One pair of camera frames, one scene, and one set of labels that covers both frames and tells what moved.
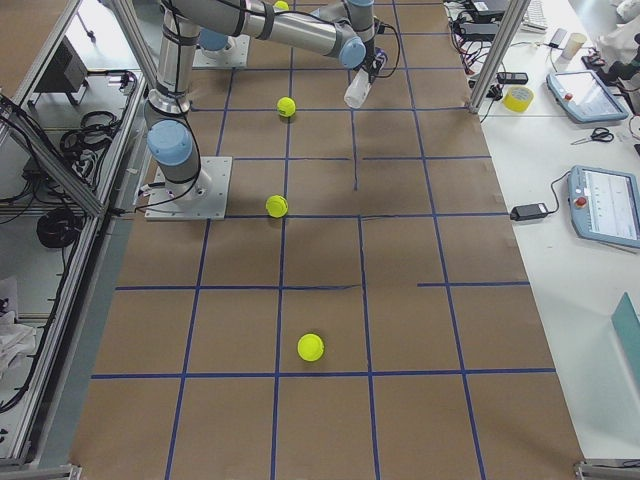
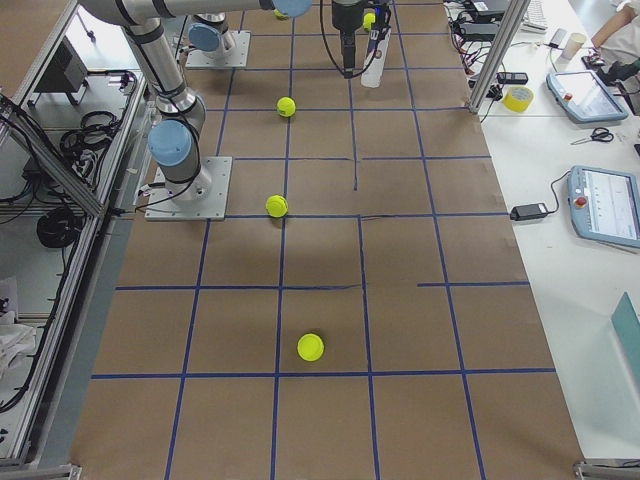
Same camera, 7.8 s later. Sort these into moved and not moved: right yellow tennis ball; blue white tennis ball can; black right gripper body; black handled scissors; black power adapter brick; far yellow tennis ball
Moved: blue white tennis ball can; black right gripper body
Not moved: right yellow tennis ball; far yellow tennis ball; black handled scissors; black power adapter brick
